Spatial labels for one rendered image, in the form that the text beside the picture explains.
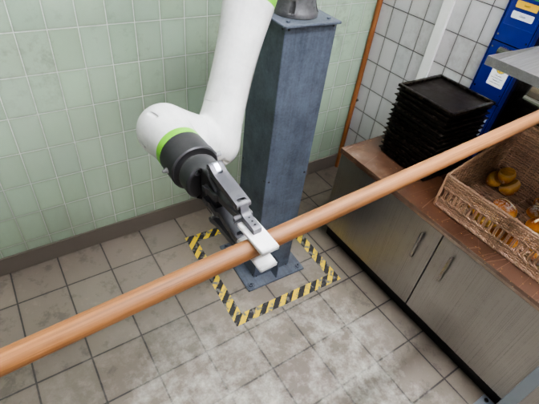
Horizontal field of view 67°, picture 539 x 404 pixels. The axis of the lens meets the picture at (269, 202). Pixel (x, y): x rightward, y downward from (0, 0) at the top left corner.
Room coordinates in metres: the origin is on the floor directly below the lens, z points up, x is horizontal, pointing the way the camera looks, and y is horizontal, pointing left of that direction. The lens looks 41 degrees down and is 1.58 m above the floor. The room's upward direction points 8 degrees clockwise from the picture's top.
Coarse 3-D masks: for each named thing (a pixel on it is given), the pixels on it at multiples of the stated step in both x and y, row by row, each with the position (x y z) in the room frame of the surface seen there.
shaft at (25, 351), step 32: (512, 128) 0.83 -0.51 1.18; (448, 160) 0.68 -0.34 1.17; (352, 192) 0.55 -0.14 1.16; (384, 192) 0.57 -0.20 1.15; (288, 224) 0.45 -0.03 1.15; (320, 224) 0.48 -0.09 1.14; (224, 256) 0.38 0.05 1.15; (256, 256) 0.40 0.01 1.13; (160, 288) 0.31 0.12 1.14; (64, 320) 0.25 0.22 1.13; (96, 320) 0.26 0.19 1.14; (0, 352) 0.21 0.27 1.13; (32, 352) 0.21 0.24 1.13
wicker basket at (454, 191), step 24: (504, 144) 1.50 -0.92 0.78; (528, 144) 1.53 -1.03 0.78; (456, 168) 1.32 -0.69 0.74; (480, 168) 1.45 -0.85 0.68; (528, 168) 1.47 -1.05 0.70; (456, 192) 1.24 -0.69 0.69; (480, 192) 1.41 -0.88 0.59; (528, 192) 1.41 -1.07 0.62; (456, 216) 1.21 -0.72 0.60; (504, 216) 1.10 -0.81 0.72; (528, 216) 1.29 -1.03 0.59; (504, 240) 1.07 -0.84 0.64; (528, 240) 1.02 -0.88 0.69; (528, 264) 0.99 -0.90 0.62
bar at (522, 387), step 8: (504, 48) 1.41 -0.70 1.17; (536, 368) 0.73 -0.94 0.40; (528, 376) 0.73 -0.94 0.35; (536, 376) 0.72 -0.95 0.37; (520, 384) 0.73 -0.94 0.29; (528, 384) 0.72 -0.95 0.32; (536, 384) 0.71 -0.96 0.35; (512, 392) 0.73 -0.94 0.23; (520, 392) 0.72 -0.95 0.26; (528, 392) 0.71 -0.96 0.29; (480, 400) 0.80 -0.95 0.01; (488, 400) 0.80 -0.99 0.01; (504, 400) 0.73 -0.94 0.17; (512, 400) 0.72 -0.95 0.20; (520, 400) 0.70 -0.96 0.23
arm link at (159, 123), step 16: (144, 112) 0.68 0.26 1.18; (160, 112) 0.67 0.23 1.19; (176, 112) 0.68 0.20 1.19; (144, 128) 0.65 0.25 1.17; (160, 128) 0.63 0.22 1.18; (176, 128) 0.63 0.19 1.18; (192, 128) 0.66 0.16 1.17; (208, 128) 0.72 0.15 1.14; (144, 144) 0.64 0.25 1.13; (160, 144) 0.60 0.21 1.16
